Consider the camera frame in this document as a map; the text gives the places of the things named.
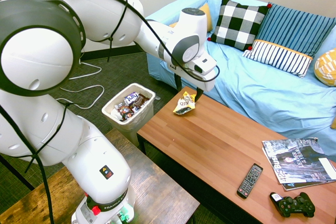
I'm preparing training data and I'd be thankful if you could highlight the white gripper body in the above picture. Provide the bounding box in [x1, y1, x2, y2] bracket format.
[167, 61, 217, 92]

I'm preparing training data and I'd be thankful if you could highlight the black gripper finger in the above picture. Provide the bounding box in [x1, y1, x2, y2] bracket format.
[174, 72, 183, 92]
[195, 87, 205, 103]

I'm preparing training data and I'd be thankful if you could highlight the yellow chip bag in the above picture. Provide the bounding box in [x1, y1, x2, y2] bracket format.
[172, 91, 198, 116]

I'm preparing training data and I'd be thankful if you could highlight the white trash bin with wrappers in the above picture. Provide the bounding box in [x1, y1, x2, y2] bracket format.
[101, 82, 156, 132]

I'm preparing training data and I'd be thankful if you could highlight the brown snack wrapper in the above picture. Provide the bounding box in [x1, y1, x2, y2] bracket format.
[133, 93, 151, 109]

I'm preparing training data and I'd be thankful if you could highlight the wooden coffee table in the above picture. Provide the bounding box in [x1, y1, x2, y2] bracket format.
[136, 86, 336, 224]

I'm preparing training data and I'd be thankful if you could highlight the hint blackberry water bottle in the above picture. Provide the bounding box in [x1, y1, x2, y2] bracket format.
[123, 91, 140, 107]

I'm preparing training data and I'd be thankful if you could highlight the light blue sofa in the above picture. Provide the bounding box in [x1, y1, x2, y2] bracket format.
[145, 0, 336, 158]

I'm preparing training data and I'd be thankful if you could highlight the Hello Panda chocolate wrapper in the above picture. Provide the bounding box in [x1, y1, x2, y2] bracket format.
[116, 104, 135, 120]

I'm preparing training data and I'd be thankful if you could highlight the plain yellow pillow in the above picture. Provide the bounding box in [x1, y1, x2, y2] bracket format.
[169, 3, 214, 33]

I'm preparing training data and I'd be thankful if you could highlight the black white checkered pillow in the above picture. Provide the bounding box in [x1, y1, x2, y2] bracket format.
[207, 0, 272, 52]

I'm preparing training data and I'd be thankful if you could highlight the white crumpled tissue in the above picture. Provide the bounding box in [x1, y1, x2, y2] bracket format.
[110, 108, 123, 122]

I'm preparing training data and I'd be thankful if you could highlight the white navy striped pillow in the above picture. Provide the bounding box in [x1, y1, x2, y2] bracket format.
[241, 39, 314, 79]

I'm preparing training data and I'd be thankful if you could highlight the black TV remote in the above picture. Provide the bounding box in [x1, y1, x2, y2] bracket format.
[236, 163, 264, 199]

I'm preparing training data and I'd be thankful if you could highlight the rustic wooden robot table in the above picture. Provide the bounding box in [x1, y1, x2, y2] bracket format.
[0, 127, 201, 224]

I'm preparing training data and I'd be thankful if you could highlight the blue striped pillow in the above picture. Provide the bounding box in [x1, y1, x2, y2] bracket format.
[255, 3, 336, 58]

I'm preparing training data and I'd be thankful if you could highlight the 425 Business magazine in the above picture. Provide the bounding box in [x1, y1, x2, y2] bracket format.
[261, 137, 336, 185]

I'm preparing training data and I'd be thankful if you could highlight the yellow white patterned pillow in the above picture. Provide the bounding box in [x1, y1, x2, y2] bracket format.
[314, 48, 336, 88]

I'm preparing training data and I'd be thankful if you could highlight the magazine with white cover edge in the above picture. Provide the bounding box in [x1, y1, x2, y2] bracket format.
[262, 147, 336, 192]

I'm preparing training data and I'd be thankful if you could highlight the black game controller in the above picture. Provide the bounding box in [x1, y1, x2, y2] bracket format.
[269, 191, 316, 218]

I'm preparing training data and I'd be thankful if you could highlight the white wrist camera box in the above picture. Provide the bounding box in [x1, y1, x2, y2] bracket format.
[188, 52, 218, 76]

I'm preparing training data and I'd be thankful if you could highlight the white floor cable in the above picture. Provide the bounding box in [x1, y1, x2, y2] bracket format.
[68, 60, 103, 81]
[55, 84, 106, 110]

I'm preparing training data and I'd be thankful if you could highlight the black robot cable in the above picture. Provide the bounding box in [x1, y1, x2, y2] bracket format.
[0, 0, 221, 224]

